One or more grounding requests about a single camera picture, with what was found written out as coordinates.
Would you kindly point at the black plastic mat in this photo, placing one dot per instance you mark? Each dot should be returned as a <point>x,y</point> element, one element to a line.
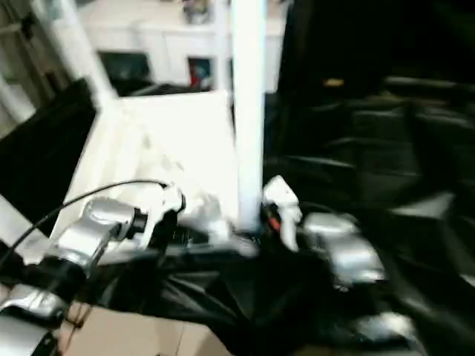
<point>371,167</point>

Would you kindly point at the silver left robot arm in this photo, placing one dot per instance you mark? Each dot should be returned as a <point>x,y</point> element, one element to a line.
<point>85,230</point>

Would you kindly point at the white plastic table top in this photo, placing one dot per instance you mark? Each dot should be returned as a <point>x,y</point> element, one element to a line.
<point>148,130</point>

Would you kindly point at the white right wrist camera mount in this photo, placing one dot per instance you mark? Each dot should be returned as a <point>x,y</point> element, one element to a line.
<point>282,193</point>

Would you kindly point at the grey metal tripod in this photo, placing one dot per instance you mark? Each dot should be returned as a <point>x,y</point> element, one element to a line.
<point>22,74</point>

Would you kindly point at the black bundle in clear bag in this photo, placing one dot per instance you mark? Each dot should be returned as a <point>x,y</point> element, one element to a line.
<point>196,15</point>

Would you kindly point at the white glass-door cabinet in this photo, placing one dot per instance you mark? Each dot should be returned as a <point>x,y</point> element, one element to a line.
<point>167,41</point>

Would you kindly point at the dark horizontal bar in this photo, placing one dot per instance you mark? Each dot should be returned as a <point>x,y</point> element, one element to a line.
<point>426,82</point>

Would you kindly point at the black fabric backdrop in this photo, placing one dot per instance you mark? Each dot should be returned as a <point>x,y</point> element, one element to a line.
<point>371,37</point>

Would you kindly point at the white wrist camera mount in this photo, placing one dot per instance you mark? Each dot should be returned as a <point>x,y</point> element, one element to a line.
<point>163,200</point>
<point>282,193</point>

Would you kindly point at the white plastic table leg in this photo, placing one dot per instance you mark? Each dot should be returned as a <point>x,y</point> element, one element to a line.
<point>248,92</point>
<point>18,226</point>
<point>222,55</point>
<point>85,55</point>

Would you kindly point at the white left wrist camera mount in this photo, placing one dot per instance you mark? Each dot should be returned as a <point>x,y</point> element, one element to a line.
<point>163,200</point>

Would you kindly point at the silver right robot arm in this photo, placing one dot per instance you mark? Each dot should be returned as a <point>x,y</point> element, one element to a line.
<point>352,256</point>

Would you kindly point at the small tan label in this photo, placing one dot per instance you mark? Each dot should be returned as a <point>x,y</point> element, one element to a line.
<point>333,82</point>

